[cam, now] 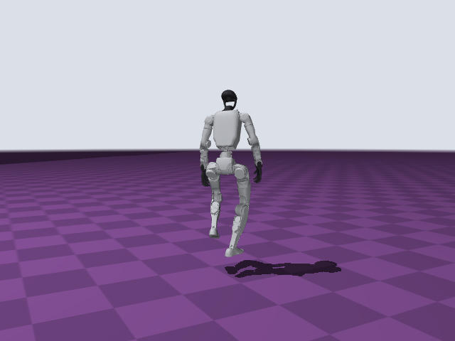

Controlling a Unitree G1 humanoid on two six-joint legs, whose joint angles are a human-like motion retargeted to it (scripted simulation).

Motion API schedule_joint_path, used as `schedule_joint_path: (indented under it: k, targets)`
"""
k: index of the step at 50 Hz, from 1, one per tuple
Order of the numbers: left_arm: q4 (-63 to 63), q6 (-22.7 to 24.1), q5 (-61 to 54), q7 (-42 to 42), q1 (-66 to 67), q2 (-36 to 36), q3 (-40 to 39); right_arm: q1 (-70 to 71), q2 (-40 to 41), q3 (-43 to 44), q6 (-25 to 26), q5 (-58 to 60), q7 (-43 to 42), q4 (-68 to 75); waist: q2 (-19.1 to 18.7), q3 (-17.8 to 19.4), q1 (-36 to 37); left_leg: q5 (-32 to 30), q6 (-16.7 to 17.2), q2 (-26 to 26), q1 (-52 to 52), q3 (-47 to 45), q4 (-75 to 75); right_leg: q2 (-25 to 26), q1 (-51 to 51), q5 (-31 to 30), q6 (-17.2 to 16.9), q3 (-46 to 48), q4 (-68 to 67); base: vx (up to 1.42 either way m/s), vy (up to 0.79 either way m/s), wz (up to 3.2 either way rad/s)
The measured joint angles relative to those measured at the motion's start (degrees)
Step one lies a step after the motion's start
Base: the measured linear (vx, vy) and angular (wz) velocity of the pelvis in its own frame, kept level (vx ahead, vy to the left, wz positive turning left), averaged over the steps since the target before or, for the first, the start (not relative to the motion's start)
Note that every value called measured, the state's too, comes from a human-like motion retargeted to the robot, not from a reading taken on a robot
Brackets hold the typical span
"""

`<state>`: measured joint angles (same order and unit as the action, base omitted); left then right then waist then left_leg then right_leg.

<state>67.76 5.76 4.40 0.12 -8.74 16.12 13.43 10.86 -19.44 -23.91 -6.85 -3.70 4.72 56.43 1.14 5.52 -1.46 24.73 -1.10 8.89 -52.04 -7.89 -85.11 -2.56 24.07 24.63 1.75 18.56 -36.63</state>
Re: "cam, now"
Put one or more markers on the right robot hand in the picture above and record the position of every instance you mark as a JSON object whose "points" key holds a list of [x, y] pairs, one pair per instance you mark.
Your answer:
{"points": [[258, 171]]}

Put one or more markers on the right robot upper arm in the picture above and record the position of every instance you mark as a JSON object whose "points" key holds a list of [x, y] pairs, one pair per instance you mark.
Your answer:
{"points": [[245, 118]]}

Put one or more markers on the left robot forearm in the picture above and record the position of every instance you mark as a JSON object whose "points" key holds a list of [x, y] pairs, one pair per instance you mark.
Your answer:
{"points": [[203, 156]]}

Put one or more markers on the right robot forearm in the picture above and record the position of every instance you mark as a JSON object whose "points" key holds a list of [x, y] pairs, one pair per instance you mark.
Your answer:
{"points": [[256, 153]]}

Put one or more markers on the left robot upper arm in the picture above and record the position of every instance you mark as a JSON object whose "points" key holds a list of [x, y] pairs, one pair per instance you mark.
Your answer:
{"points": [[205, 142]]}

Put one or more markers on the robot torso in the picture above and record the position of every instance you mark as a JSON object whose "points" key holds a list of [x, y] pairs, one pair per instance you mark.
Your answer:
{"points": [[226, 134]]}

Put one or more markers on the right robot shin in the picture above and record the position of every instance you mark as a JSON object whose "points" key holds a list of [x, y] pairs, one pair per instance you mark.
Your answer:
{"points": [[239, 223]]}

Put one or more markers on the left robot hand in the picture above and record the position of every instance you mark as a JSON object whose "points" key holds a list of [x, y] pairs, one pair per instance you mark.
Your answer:
{"points": [[204, 177]]}

